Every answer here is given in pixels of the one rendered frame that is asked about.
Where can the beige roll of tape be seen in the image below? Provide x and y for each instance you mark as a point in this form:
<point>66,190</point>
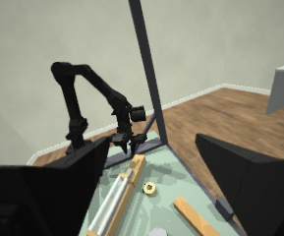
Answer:
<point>152,191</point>

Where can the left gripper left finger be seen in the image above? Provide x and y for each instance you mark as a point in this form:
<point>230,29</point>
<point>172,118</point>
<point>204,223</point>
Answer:
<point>58,193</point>

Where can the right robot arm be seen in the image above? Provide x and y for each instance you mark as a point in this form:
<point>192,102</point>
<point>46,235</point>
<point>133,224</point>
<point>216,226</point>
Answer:
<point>62,73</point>

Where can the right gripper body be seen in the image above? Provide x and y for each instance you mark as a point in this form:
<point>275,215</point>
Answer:
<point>138,139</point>

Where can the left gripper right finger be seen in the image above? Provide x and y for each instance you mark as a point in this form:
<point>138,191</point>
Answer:
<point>252,183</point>

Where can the clear rectangular channel cover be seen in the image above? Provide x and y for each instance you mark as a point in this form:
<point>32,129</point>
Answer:
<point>105,217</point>

